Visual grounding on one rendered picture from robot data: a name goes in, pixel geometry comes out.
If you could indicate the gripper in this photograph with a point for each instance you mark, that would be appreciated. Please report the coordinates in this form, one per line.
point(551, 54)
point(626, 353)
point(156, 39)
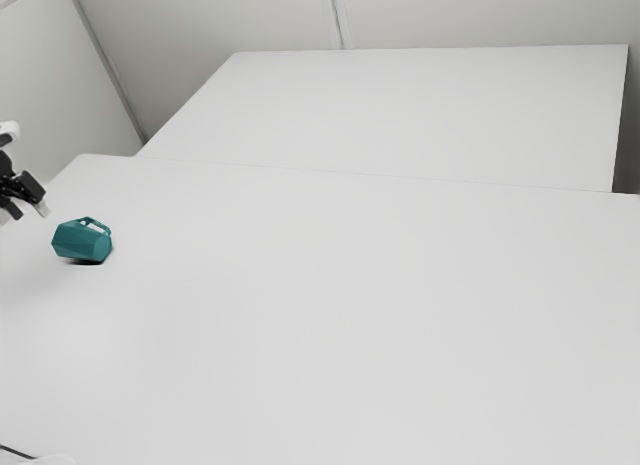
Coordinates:
point(5, 172)

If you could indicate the teal faceted mug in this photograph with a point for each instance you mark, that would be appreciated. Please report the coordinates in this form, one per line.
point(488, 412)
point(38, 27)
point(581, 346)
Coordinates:
point(80, 244)

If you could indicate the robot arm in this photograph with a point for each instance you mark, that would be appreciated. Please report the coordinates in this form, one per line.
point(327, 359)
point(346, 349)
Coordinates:
point(8, 131)

